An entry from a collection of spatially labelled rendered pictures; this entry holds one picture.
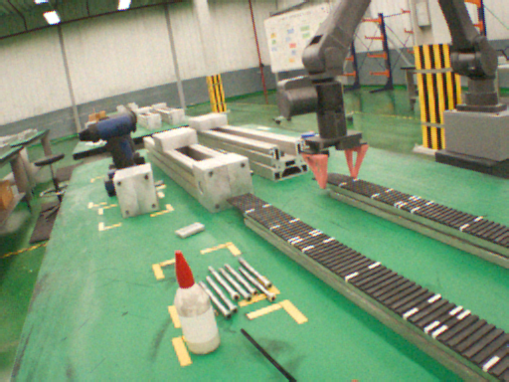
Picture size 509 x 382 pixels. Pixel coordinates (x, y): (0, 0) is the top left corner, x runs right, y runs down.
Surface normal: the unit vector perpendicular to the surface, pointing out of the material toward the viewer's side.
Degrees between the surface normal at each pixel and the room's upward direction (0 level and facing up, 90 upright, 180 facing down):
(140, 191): 90
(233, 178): 90
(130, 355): 0
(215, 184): 90
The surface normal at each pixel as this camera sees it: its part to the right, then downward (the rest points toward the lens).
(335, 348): -0.17, -0.94
